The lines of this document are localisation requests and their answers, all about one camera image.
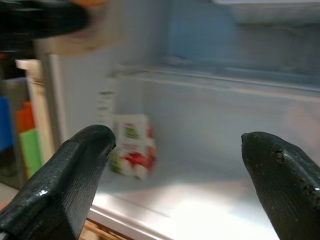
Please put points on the blue flat board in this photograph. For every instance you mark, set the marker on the blue flat board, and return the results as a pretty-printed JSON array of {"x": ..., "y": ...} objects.
[{"x": 5, "y": 122}]

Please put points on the white red green food carton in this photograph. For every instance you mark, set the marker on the white red green food carton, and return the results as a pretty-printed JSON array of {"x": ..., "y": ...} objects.
[{"x": 136, "y": 145}]

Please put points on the glass fridge shelf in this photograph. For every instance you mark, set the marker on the glass fridge shelf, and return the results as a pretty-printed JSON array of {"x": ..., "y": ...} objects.
[{"x": 215, "y": 77}]

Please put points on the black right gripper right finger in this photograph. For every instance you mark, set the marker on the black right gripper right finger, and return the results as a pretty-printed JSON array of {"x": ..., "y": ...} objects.
[{"x": 287, "y": 185}]

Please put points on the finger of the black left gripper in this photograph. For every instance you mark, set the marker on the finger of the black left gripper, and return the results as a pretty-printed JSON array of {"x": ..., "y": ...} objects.
[{"x": 42, "y": 17}]

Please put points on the green flat board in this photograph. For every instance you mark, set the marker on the green flat board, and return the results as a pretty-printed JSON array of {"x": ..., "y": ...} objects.
[{"x": 31, "y": 152}]

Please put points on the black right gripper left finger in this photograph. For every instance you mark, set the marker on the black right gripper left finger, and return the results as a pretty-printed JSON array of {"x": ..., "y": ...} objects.
[{"x": 57, "y": 185}]

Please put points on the orange flat board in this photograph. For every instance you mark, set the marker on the orange flat board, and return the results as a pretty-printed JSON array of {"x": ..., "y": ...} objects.
[{"x": 25, "y": 117}]

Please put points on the white fridge freezer flap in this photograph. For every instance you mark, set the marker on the white fridge freezer flap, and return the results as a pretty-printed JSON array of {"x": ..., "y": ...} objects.
[{"x": 270, "y": 11}]

